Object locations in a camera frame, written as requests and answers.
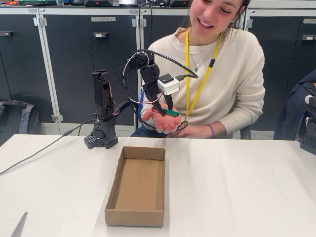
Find red black marker green cap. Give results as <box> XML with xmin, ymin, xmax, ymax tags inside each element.
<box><xmin>151</xmin><ymin>107</ymin><xmax>180</xmax><ymax>118</ymax></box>

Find person left forearm cream sleeve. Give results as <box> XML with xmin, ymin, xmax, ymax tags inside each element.
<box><xmin>211</xmin><ymin>106</ymin><xmax>252</xmax><ymax>139</ymax></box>

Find person right forearm cream sleeve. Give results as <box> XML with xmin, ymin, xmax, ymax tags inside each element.
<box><xmin>140</xmin><ymin>97</ymin><xmax>155</xmax><ymax>115</ymax></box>

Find person torso cream sweater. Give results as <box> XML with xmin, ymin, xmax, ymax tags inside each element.
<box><xmin>140</xmin><ymin>31</ymin><xmax>266</xmax><ymax>139</ymax></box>

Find person head dark hair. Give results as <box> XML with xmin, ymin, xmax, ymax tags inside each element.
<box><xmin>189</xmin><ymin>0</ymin><xmax>247</xmax><ymax>33</ymax></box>

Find person right hand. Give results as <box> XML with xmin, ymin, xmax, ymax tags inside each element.
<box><xmin>140</xmin><ymin>103</ymin><xmax>182</xmax><ymax>135</ymax></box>

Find person left hand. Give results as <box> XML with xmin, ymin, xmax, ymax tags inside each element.
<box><xmin>176</xmin><ymin>124</ymin><xmax>210</xmax><ymax>139</ymax></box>

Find blue jeans leg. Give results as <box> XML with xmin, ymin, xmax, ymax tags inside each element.
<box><xmin>130</xmin><ymin>124</ymin><xmax>163</xmax><ymax>138</ymax></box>

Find grey metal cabinet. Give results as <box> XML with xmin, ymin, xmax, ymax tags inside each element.
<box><xmin>244</xmin><ymin>8</ymin><xmax>316</xmax><ymax>139</ymax></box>
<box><xmin>139</xmin><ymin>6</ymin><xmax>246</xmax><ymax>135</ymax></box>
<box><xmin>0</xmin><ymin>6</ymin><xmax>40</xmax><ymax>135</ymax></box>
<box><xmin>38</xmin><ymin>6</ymin><xmax>141</xmax><ymax>135</ymax></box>

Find open brown cardboard box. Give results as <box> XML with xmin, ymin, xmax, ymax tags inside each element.
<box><xmin>104</xmin><ymin>146</ymin><xmax>166</xmax><ymax>228</ymax></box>

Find black device red logo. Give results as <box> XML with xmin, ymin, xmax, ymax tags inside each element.
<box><xmin>83</xmin><ymin>0</ymin><xmax>120</xmax><ymax>7</ymax></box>
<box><xmin>169</xmin><ymin>0</ymin><xmax>191</xmax><ymax>7</ymax></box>

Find navy jacket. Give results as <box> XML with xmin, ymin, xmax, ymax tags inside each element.
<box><xmin>273</xmin><ymin>69</ymin><xmax>316</xmax><ymax>141</ymax></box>

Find grey black backpack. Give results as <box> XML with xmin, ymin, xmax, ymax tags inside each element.
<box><xmin>0</xmin><ymin>100</ymin><xmax>41</xmax><ymax>146</ymax></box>

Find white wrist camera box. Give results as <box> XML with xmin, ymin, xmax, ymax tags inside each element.
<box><xmin>157</xmin><ymin>73</ymin><xmax>180</xmax><ymax>96</ymax></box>

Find yellow lanyard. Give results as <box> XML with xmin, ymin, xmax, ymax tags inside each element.
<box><xmin>184</xmin><ymin>28</ymin><xmax>222</xmax><ymax>121</ymax></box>

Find red white servo wires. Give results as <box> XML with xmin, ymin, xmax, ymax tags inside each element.
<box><xmin>122</xmin><ymin>58</ymin><xmax>144</xmax><ymax>109</ymax></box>

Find black camera cable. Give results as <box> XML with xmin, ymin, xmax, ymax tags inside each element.
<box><xmin>122</xmin><ymin>49</ymin><xmax>199</xmax><ymax>131</ymax></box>

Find thin necklace green pendant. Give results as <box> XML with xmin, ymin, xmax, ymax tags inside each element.
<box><xmin>189</xmin><ymin>46</ymin><xmax>215</xmax><ymax>73</ymax></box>

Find grey power cable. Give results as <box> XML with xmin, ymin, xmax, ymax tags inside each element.
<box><xmin>0</xmin><ymin>119</ymin><xmax>96</xmax><ymax>176</ymax></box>

